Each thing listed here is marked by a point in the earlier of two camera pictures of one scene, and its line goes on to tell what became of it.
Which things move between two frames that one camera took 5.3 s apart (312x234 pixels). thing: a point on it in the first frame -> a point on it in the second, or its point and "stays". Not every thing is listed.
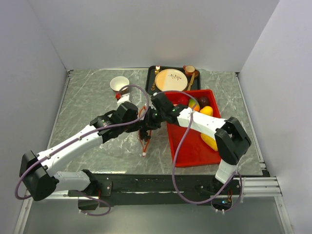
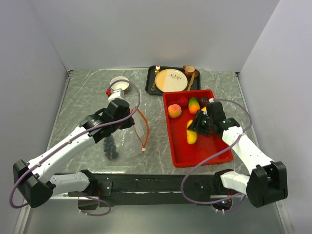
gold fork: (157, 69) stays
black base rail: (130, 189) stays
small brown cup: (189, 69) stays
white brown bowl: (118, 82) stays
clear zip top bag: (145, 140) -> (128, 144)
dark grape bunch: (144, 135) -> (110, 148)
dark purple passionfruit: (204, 101) stays
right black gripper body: (154, 118) -> (211, 120)
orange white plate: (171, 79) stays
